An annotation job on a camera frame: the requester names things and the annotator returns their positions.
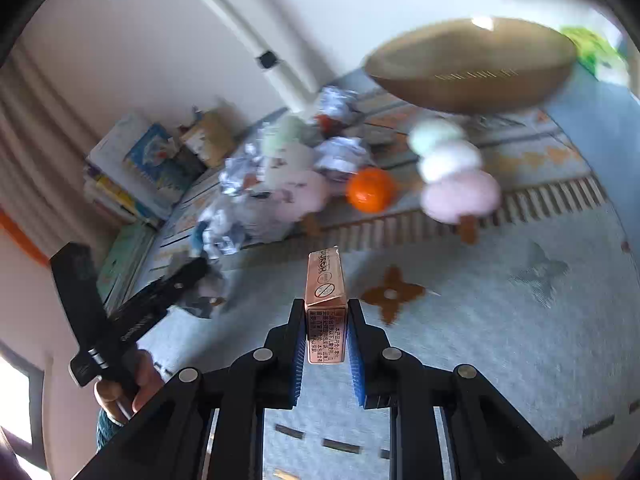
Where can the pile of papers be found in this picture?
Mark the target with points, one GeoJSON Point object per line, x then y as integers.
{"type": "Point", "coordinates": [345, 157]}

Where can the green tissue pack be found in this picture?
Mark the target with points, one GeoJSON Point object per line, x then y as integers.
{"type": "Point", "coordinates": [595, 47]}

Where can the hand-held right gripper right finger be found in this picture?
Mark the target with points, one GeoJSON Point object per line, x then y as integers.
{"type": "Point", "coordinates": [356, 365]}

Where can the pastel three-ball dango plush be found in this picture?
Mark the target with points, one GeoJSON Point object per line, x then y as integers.
{"type": "Point", "coordinates": [305, 191]}
{"type": "Point", "coordinates": [460, 195]}

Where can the orange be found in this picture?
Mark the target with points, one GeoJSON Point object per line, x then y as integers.
{"type": "Point", "coordinates": [370, 189]}

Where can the person's left forearm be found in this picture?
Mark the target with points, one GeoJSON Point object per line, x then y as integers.
{"type": "Point", "coordinates": [106, 435]}

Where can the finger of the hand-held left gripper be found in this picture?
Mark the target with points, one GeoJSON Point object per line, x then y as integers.
{"type": "Point", "coordinates": [180, 275]}

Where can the teal flat book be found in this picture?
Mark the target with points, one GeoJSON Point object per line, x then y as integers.
{"type": "Point", "coordinates": [125, 260]}

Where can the white desk lamp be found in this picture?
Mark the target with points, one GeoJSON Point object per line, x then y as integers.
{"type": "Point", "coordinates": [240, 25]}

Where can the cardboard pen holder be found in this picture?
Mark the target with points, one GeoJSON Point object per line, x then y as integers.
{"type": "Point", "coordinates": [212, 135]}

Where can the person's left hand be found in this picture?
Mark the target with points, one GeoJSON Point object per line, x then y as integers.
{"type": "Point", "coordinates": [147, 377]}

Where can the beige curtain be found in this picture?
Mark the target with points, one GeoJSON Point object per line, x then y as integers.
{"type": "Point", "coordinates": [40, 125]}

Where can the stack of books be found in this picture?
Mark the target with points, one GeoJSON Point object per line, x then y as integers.
{"type": "Point", "coordinates": [150, 160]}

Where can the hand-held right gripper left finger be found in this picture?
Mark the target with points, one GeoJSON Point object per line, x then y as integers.
{"type": "Point", "coordinates": [299, 360]}

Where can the copper coloured small box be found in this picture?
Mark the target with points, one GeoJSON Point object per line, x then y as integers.
{"type": "Point", "coordinates": [325, 310]}

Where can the patterned woven mat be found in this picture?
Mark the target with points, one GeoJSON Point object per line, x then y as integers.
{"type": "Point", "coordinates": [500, 335]}

